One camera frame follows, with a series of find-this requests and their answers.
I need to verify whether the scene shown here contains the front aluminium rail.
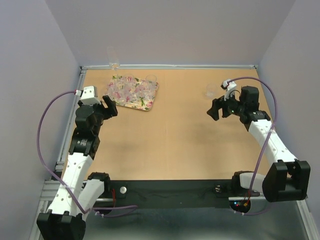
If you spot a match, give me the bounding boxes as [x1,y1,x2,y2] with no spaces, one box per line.
[39,177,308,201]

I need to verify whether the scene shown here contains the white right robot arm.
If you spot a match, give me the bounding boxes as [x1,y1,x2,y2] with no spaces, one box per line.
[207,84,311,203]

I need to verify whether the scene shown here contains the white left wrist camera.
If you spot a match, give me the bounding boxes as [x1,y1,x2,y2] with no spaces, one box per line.
[75,85,102,105]

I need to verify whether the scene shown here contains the clear faceted tumbler front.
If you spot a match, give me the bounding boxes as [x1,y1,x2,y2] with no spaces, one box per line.
[141,86,156,101]

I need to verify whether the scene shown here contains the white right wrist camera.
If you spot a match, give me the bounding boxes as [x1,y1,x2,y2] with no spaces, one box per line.
[221,79,237,101]

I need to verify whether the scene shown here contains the tall clear stemmed glass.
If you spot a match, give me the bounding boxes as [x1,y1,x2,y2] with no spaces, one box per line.
[107,46,120,71]

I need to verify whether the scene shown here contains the large clear faceted tumbler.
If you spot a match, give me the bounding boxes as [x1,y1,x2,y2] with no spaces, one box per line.
[129,83,142,102]

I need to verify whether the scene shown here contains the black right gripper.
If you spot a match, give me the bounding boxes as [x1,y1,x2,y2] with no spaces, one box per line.
[206,88,246,121]

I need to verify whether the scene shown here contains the floral patterned tray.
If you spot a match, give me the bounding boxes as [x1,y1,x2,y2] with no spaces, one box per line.
[104,74,159,111]

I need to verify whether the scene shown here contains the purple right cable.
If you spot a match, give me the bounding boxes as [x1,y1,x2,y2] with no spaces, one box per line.
[228,76,278,216]

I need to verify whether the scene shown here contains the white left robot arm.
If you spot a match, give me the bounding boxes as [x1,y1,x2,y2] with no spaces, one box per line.
[36,95,118,240]

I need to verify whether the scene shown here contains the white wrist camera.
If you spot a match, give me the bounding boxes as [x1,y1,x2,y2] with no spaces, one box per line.
[75,85,102,105]
[221,79,237,101]

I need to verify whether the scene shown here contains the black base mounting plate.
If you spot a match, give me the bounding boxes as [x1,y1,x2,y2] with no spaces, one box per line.
[98,179,249,209]

